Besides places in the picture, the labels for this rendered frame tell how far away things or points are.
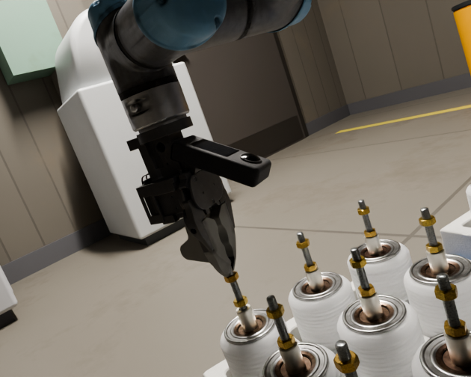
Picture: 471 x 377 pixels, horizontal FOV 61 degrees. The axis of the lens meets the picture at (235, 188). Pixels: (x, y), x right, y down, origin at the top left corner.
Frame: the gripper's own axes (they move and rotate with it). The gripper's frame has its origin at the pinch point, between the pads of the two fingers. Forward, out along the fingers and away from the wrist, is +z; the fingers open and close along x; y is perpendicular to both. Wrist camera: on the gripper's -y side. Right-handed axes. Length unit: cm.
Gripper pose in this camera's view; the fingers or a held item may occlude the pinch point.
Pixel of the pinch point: (231, 264)
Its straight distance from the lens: 53.6
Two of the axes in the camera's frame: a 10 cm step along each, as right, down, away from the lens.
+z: 3.3, 9.2, 2.0
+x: -4.1, 3.3, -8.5
